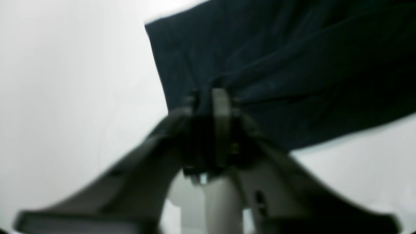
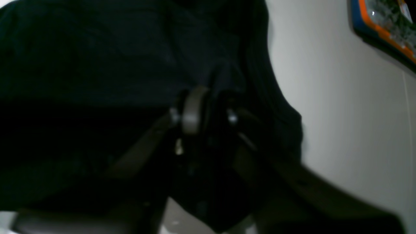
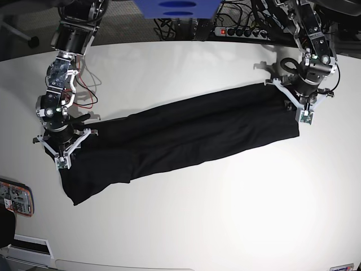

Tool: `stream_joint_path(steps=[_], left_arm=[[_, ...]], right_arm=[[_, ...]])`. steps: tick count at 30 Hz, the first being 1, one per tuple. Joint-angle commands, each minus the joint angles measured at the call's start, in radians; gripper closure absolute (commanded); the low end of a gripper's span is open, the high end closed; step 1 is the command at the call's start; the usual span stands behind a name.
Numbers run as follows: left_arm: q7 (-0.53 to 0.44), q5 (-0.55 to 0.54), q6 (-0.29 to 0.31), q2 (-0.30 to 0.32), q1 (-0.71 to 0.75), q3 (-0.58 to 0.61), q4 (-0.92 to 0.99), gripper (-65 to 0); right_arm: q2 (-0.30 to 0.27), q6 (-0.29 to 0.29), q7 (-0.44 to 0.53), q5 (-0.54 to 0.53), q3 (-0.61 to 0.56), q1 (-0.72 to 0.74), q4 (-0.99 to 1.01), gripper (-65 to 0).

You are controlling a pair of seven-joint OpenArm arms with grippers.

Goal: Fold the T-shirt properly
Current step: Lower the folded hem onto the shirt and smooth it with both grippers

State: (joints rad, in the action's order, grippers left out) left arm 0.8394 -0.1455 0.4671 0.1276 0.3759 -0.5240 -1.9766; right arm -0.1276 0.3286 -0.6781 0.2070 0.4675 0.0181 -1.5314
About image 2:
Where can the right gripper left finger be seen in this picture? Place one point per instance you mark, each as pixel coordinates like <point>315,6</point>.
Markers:
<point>186,117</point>

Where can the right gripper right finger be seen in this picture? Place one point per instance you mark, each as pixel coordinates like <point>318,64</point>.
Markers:
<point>287,198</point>

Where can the black T-shirt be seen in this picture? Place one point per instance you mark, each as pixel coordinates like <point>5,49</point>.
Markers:
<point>83,80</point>

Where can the orange clear electronics case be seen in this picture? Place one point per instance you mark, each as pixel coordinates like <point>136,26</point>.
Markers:
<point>389,25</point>

